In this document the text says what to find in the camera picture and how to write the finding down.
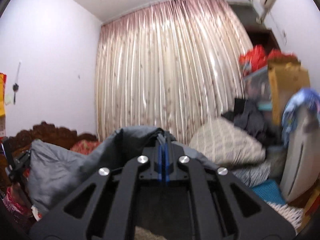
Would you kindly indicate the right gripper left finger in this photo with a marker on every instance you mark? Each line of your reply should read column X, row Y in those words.
column 102, row 207

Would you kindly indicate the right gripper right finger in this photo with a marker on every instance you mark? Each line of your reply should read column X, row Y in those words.
column 222, row 207

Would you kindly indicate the grey quilted down jacket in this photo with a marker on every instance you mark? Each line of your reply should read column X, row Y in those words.
column 55, row 172

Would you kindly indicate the red knitted sleeve forearm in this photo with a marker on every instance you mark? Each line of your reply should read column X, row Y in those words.
column 20, row 212

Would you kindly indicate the dark clothes pile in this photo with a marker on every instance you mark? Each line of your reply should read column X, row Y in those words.
column 246, row 116

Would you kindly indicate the carved wooden headboard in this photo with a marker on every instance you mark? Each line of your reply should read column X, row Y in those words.
column 60, row 136

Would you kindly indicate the blue mesh bed mat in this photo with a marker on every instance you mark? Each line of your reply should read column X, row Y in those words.
column 269, row 192

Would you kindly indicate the red floral patchwork quilt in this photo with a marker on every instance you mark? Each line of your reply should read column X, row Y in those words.
column 85, row 147

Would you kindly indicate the cream patterned comforter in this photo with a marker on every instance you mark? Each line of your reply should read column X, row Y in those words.
column 225, row 144

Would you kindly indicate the white knitted blanket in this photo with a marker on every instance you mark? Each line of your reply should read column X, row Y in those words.
column 292, row 214

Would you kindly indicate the white standing appliance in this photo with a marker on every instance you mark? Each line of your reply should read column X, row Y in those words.
column 302, row 161

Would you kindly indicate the clear plastic storage box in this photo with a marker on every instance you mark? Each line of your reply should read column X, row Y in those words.
column 257, row 85

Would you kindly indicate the blue patterned cloth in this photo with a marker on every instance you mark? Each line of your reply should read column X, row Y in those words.
column 305, row 97

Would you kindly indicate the brown cardboard box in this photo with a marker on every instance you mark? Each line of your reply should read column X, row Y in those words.
column 286, row 77

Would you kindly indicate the beige floral curtain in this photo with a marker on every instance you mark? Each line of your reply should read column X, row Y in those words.
column 173, row 65

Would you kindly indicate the red items pile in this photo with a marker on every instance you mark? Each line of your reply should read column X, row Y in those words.
column 257, row 58

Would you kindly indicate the wall hanging ornament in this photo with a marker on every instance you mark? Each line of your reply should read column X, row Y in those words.
column 15, row 86

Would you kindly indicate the yellow wall calendar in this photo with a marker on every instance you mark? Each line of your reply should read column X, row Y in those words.
column 3, row 79

